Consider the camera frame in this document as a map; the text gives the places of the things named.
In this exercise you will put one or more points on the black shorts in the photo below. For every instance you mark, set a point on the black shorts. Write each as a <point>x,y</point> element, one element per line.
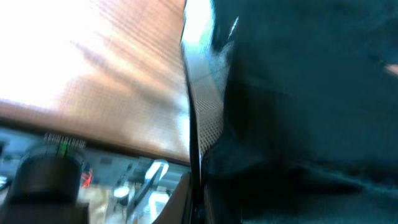
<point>296,105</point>

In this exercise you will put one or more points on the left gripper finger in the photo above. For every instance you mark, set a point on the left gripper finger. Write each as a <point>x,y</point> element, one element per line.
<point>194,161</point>

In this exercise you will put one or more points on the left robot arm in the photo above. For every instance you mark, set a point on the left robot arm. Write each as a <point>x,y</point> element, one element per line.
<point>73,116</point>

